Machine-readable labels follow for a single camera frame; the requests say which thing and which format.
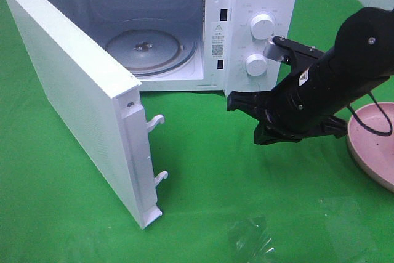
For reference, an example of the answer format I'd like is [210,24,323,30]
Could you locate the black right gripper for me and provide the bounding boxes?
[227,56,348,145]

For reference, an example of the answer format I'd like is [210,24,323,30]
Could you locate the pink round plate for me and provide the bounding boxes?
[347,102,393,192]

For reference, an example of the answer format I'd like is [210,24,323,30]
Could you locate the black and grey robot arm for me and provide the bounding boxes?
[227,7,393,145]

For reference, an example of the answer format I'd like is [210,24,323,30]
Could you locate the lower white round knob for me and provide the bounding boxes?
[245,54,267,76]

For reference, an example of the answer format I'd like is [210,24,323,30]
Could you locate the white round knob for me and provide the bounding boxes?
[249,12,275,40]
[245,54,267,76]

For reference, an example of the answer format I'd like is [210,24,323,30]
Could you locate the upper white round knob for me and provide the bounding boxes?
[249,12,275,40]

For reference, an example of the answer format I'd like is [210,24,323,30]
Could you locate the green table cloth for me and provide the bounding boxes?
[1,1,393,262]

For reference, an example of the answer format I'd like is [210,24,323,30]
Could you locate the glass microwave turntable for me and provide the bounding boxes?
[105,29,197,77]

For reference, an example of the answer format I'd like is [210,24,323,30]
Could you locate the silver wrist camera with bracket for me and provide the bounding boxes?
[262,35,326,75]

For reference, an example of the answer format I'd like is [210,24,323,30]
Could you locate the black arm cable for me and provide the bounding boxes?
[346,90,394,137]

